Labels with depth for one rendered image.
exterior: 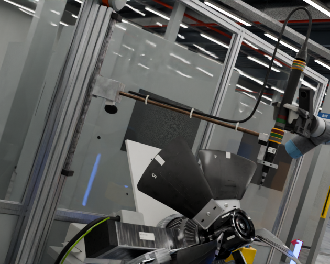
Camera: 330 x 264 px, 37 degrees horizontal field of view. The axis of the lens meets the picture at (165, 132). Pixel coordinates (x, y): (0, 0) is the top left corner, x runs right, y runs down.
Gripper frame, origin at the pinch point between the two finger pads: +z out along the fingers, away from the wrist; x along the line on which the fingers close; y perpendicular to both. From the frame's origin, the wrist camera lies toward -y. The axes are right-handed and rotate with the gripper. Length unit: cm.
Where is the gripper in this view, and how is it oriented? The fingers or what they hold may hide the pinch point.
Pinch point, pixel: (280, 103)
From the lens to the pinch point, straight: 168.2
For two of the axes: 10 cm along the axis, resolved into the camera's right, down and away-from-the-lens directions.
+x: -6.3, -2.0, 7.5
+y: -3.1, 9.5, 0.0
